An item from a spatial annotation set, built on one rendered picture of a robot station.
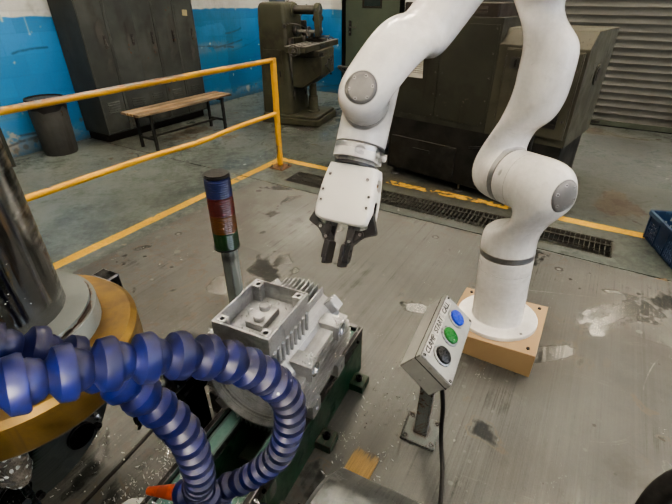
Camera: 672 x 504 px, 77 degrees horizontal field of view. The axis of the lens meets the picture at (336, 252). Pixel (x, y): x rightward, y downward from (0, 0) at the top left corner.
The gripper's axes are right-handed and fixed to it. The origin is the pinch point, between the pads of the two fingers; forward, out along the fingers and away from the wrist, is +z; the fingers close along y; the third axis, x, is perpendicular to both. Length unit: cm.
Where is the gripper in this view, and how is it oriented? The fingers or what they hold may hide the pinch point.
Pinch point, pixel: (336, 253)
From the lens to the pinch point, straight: 72.6
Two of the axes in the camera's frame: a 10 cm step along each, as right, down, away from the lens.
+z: -2.2, 9.7, 0.7
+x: -3.8, -0.2, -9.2
